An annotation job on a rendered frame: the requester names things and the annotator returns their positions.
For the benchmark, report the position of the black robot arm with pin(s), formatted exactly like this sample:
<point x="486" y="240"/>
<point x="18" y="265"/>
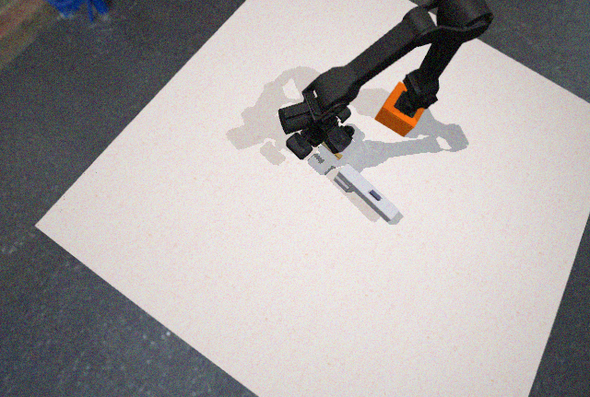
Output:
<point x="458" y="21"/>

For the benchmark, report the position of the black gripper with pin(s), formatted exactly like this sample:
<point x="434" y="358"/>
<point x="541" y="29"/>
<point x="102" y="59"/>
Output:
<point x="298" y="143"/>

